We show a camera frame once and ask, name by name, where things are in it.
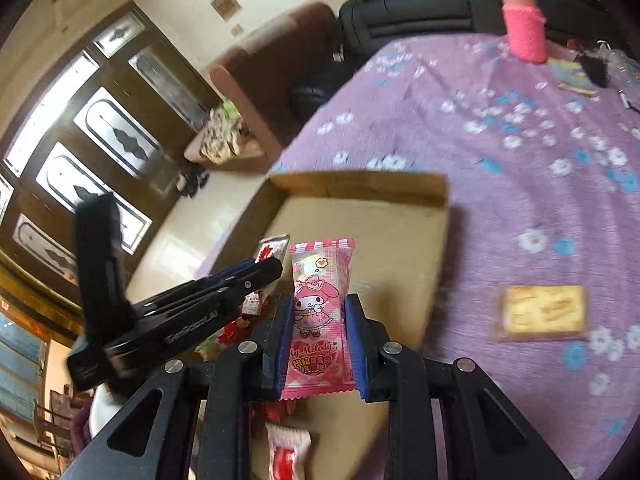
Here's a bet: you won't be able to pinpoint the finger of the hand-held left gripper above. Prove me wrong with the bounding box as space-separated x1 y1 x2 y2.
195 258 263 291
132 257 284 320

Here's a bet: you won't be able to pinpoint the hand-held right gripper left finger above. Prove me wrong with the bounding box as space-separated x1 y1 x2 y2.
60 292 296 480

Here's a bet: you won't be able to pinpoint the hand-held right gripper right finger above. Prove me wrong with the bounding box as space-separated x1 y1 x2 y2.
344 292 576 480

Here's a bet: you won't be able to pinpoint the white snack packet red label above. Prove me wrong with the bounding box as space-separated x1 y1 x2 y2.
264 422 312 480
257 234 291 266

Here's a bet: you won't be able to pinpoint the red striped snack packet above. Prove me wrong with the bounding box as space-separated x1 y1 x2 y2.
220 290 273 346

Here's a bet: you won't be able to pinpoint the pink cartoon snack packet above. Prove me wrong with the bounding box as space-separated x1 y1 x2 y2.
280 238 357 401

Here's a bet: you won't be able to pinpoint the red packet with round logo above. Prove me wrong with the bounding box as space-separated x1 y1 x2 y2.
250 400 301 423

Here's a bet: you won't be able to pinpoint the cardboard box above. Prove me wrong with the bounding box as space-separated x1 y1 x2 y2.
220 170 451 480

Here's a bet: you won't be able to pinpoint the dark shoes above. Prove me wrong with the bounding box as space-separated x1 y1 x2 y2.
175 165 211 198

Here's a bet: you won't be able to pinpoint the floral bag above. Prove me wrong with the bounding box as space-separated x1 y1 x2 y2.
200 100 251 166

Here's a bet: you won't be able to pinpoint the beige biscuit packet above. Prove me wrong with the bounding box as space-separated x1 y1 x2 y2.
495 284 589 343

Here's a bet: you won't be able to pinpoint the purple floral tablecloth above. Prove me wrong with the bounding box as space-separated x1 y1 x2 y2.
197 30 640 480

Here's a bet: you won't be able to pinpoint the wooden door with glass panels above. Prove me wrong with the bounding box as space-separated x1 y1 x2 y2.
0 0 221 281

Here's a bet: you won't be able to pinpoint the brown armchair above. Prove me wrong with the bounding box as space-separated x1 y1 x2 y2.
182 2 341 176

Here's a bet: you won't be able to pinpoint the black sofa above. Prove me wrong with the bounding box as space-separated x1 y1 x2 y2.
337 0 601 58

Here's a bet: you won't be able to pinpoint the bottle in pink knitted sleeve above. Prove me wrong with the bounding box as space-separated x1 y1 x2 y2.
498 0 548 64

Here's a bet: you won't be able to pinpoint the black pouch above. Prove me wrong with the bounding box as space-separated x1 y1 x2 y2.
575 45 611 88

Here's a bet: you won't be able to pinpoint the clear plastic cup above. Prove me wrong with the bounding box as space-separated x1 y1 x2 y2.
607 50 640 111

